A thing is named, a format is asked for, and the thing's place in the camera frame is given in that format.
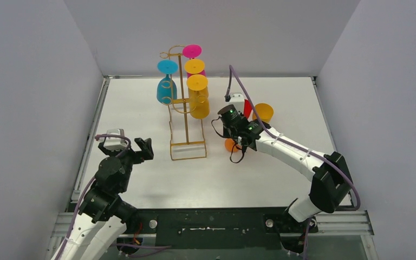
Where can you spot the gold wire glass rack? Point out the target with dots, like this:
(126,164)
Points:
(181,106)

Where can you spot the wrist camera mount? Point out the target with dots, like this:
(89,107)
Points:
(114,143)
(237,100)

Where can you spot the yellow wine glass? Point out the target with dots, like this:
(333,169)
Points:
(195,66)
(265,111)
(198,96)

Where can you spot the red wine glass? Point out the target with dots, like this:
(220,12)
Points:
(247,108)

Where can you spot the magenta wine glass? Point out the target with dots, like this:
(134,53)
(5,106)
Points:
(192,51)

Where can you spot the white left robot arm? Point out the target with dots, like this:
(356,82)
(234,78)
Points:
(100,214)

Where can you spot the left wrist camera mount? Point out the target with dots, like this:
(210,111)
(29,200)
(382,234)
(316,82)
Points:
(114,143)

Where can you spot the blue wine glass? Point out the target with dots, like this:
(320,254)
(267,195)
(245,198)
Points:
(167,88)

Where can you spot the orange wine glass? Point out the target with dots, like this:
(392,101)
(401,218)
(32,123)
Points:
(231,146)

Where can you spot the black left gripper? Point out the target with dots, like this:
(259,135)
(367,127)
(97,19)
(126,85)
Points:
(138,153)

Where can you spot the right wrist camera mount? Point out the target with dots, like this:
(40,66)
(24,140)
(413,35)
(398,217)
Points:
(237,100)

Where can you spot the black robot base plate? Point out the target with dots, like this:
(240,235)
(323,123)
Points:
(218,228)

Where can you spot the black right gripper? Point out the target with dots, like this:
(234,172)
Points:
(226,131)

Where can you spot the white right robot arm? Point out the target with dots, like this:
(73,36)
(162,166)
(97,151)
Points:
(327,173)

